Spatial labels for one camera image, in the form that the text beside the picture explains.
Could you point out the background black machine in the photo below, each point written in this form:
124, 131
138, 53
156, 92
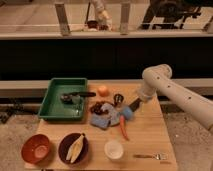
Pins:
173, 12

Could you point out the white paper cup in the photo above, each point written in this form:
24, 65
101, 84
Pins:
114, 150

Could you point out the metal fork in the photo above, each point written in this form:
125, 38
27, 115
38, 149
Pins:
156, 156

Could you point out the right grey post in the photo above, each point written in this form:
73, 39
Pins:
124, 22

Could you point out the black handled scoop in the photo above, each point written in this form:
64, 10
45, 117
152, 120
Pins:
75, 97

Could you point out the grey plate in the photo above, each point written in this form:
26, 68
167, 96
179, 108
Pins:
113, 113

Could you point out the pale corn husk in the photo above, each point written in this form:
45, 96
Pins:
75, 149

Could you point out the dark grape bunch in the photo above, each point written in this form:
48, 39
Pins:
97, 108

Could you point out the blue cloth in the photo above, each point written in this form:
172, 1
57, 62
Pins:
99, 121

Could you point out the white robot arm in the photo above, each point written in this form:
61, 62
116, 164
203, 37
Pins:
158, 78

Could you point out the green plastic tray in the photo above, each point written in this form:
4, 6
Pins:
53, 109

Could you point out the small metal cup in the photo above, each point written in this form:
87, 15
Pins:
118, 99

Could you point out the dark brown bowl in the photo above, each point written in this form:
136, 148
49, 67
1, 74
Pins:
65, 145

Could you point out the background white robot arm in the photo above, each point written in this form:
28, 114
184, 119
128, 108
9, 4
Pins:
103, 19

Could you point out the grey post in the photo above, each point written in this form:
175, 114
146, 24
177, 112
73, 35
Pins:
62, 19
124, 22

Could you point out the orange carrot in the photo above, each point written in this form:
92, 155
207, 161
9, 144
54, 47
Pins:
122, 127

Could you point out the left grey post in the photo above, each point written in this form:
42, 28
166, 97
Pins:
62, 19

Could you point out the orange bowl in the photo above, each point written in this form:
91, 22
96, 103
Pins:
35, 149

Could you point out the black and blue eraser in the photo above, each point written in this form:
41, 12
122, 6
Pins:
128, 111

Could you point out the orange fruit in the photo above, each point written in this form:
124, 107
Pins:
103, 91

